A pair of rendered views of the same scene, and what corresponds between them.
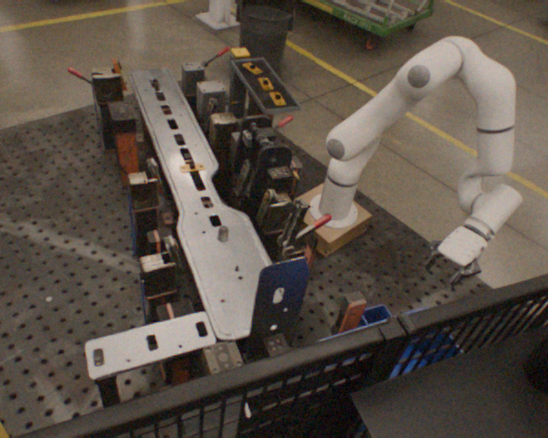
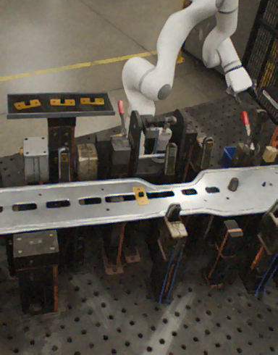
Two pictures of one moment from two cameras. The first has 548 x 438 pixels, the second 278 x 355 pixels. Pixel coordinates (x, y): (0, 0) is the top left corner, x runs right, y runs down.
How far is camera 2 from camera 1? 171 cm
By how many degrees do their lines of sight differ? 58
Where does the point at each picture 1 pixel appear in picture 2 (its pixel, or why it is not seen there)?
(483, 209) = (230, 54)
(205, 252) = (250, 199)
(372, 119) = (175, 52)
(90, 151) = not seen: outside the picture
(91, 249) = (157, 343)
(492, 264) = (81, 126)
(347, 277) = not seen: hidden behind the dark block
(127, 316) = (238, 308)
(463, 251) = (245, 80)
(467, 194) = (214, 56)
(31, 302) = not seen: outside the picture
